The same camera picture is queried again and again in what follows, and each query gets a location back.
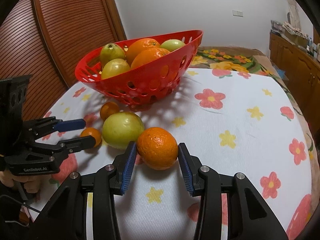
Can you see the white tied curtain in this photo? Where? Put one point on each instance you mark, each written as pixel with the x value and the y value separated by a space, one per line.
pixel 293 14

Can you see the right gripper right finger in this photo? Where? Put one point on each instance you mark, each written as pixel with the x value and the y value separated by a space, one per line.
pixel 249 216

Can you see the cardboard box with cloth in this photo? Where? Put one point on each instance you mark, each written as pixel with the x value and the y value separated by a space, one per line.
pixel 295 35

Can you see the yellow-green pear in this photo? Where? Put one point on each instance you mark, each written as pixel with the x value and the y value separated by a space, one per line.
pixel 114 67
pixel 110 52

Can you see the colourful floral bed sheet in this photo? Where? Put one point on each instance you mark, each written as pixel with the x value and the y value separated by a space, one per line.
pixel 253 61

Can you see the yellow-green pear front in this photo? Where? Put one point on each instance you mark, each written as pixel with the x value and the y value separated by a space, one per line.
pixel 110 52

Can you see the wooden louvered wardrobe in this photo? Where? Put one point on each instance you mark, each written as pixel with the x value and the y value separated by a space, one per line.
pixel 47 38

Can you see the large orange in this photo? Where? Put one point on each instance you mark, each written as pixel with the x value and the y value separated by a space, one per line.
pixel 139 46
pixel 148 56

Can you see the green apple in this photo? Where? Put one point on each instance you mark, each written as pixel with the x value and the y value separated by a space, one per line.
pixel 172 44
pixel 121 128

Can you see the wooden sideboard cabinet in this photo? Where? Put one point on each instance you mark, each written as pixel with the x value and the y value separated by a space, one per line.
pixel 303 77

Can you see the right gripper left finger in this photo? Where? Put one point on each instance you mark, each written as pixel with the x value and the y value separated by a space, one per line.
pixel 64 215

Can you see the white wall switch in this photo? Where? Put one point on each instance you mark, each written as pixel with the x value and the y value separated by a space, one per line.
pixel 237 13

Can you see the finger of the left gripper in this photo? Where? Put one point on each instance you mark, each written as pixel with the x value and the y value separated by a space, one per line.
pixel 77 144
pixel 70 125

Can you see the person's left hand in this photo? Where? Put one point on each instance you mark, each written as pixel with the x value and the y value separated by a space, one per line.
pixel 30 183

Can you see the large orange front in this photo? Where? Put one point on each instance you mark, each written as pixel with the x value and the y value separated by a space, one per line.
pixel 148 56

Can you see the medium mandarin front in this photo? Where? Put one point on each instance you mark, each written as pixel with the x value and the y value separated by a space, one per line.
pixel 157 148

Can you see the small tangerine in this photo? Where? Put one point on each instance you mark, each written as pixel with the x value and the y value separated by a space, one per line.
pixel 108 109
pixel 96 134

